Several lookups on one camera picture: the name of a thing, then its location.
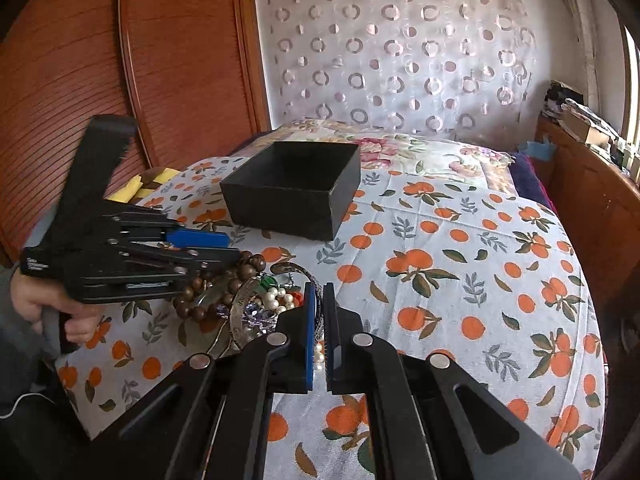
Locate person's left hand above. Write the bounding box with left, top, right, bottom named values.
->
left=10, top=270, right=104, bottom=344

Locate green bead jewelry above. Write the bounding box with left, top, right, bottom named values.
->
left=259, top=275, right=279, bottom=290

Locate orange print bed sheet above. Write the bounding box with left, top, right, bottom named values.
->
left=55, top=158, right=605, bottom=479

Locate brown wooden bead bracelet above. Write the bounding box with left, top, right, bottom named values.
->
left=171, top=250, right=268, bottom=323

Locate pile of clutter on cabinet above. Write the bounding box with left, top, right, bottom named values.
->
left=542, top=80, right=639, bottom=185

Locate silver engraved cuff bangle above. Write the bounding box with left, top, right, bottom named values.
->
left=206, top=261, right=323, bottom=362

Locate white pearl necklace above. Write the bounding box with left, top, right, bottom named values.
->
left=259, top=285, right=328, bottom=366

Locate wooden side cabinet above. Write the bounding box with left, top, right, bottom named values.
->
left=534, top=114, right=640, bottom=311

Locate yellow striped plush toy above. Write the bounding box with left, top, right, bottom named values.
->
left=107, top=167, right=179, bottom=204

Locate black cardboard jewelry box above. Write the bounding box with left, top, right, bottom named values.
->
left=220, top=141, right=361, bottom=242

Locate sheer circle pattern curtain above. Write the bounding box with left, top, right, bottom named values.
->
left=254, top=0, right=554, bottom=148

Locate purple blanket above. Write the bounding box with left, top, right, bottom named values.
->
left=509, top=152, right=556, bottom=212

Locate purple crystal jewelry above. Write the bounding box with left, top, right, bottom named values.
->
left=242, top=309, right=278, bottom=337

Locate floral quilt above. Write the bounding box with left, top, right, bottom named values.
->
left=236, top=119, right=516, bottom=196

